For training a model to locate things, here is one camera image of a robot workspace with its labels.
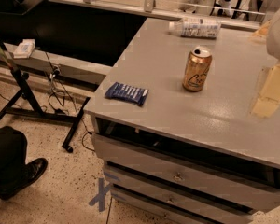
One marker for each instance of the grey drawer cabinet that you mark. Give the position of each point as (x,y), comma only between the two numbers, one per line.
(192,157)

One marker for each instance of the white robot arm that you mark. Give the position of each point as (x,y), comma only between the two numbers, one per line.
(273,37)

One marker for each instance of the black trouser leg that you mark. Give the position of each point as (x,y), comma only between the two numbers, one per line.
(13,145)

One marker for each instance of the gold soda can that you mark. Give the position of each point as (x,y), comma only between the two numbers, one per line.
(197,67)

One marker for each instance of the black leather shoe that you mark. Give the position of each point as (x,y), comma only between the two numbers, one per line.
(31,172)

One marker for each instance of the clear plastic water bottle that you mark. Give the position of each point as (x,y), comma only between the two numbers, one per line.
(195,27)

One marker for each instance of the white small box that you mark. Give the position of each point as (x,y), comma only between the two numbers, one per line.
(24,49)

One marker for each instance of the blue rxbar wrapper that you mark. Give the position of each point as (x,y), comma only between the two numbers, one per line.
(127,93)

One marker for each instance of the black metal stand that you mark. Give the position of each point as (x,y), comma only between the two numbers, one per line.
(36,111)

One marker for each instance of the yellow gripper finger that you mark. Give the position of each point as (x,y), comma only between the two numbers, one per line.
(268,100)
(262,32)

